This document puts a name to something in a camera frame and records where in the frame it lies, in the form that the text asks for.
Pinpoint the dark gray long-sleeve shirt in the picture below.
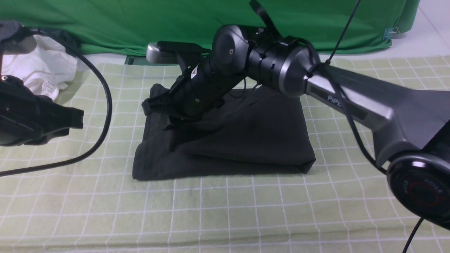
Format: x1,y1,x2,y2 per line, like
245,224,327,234
132,87,316,181

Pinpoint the blue binder clip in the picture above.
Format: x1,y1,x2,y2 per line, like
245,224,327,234
382,27,401,41

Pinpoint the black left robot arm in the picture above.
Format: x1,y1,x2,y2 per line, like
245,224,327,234
0,20,84,147

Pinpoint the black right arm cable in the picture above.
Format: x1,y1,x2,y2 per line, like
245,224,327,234
246,0,426,253

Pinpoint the light green checkered tablecloth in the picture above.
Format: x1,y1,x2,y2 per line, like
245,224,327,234
0,56,450,253

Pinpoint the green backdrop cloth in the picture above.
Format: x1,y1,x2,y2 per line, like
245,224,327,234
0,0,419,56

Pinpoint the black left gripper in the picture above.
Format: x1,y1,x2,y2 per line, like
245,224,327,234
0,76,84,147

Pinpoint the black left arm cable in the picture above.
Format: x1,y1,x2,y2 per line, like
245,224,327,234
0,28,113,177

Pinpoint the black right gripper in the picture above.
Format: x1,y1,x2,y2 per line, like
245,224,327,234
142,58,248,152

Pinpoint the gray black right robot arm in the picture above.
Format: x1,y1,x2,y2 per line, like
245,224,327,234
143,25,450,229

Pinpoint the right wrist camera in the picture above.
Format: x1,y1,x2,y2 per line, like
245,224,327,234
146,41,211,66

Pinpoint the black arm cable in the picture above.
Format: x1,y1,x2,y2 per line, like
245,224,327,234
246,0,426,253
0,28,113,177

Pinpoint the crumpled white shirt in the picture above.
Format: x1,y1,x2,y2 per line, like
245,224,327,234
1,35,78,100

